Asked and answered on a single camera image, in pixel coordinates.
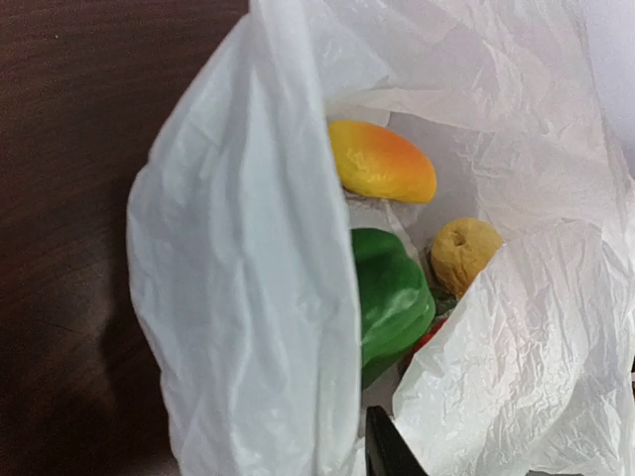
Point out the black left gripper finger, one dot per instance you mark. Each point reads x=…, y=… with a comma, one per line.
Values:
x=386, y=451

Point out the red pumpkin toy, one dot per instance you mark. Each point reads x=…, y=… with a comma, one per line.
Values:
x=424, y=339

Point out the white plastic bag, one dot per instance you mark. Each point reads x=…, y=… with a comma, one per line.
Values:
x=241, y=271

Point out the yellow orange mango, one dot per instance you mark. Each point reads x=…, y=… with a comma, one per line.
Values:
x=376, y=162

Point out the green fruit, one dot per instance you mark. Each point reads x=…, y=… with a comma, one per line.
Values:
x=396, y=303

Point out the tan round fruit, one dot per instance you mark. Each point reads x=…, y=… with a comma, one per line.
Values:
x=461, y=250

